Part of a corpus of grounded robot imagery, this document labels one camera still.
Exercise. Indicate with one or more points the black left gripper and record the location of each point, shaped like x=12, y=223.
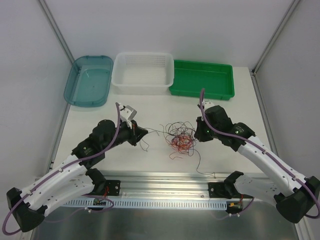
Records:
x=135, y=132

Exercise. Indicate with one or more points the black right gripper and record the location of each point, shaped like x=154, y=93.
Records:
x=200, y=133

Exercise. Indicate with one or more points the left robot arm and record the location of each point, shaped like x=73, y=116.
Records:
x=74, y=177

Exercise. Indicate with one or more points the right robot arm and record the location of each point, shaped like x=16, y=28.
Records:
x=290, y=192

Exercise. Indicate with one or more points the green plastic tray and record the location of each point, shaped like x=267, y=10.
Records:
x=190, y=77

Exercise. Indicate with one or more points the white perforated plastic basket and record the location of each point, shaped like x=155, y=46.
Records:
x=143, y=73

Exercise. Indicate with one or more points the translucent blue plastic bin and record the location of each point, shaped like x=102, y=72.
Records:
x=89, y=81

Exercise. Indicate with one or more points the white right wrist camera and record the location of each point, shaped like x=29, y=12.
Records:
x=206, y=104

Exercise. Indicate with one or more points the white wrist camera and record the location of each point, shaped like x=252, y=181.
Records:
x=206, y=104
x=127, y=114

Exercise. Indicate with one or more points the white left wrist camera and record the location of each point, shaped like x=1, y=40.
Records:
x=127, y=114

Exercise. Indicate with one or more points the aluminium mounting rail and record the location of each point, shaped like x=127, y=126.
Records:
x=165, y=185

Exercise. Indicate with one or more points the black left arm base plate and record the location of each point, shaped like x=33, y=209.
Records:
x=111, y=188

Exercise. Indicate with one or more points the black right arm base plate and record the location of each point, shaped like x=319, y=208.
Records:
x=217, y=190

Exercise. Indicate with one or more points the slotted white cable duct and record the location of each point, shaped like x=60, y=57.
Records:
x=131, y=203

